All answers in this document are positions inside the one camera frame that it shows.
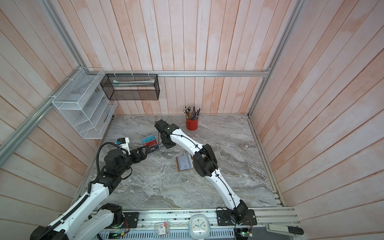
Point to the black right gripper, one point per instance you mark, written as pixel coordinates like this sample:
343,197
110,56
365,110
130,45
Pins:
167,145

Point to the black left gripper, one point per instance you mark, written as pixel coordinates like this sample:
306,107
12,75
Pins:
143,156

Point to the clear acrylic card display stand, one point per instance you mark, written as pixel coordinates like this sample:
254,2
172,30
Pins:
162,147

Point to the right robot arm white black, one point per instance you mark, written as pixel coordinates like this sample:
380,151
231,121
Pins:
206,165

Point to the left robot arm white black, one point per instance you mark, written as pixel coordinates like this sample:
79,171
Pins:
76,223

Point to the black VIP card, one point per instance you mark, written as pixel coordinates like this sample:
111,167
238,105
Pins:
152,149

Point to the red VIP card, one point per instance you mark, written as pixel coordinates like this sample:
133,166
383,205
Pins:
151,143

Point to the red metal pencil bucket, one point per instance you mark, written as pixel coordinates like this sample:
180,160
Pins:
192,125

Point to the bundle of coloured pencils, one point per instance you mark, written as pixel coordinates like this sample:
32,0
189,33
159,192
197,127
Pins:
192,113

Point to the small red white box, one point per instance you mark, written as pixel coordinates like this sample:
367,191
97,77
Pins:
161,229

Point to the green circuit board left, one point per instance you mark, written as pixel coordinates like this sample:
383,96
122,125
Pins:
115,235

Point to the green circuit board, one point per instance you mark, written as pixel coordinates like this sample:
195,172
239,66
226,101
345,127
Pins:
243,233
115,235

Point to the white analog clock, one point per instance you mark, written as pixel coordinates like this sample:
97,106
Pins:
199,227

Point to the green circuit board right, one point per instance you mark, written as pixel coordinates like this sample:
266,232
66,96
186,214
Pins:
243,233

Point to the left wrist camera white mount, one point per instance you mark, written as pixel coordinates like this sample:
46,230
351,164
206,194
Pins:
123,143

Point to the black mesh wall basket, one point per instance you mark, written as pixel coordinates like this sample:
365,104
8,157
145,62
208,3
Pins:
131,87

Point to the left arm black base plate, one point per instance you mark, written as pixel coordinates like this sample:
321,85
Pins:
130,220

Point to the aluminium mounting rail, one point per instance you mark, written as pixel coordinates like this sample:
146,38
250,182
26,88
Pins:
179,221

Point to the white wire mesh shelf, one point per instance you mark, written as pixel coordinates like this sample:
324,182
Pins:
84,104

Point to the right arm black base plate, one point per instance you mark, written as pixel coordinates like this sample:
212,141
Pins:
229,218

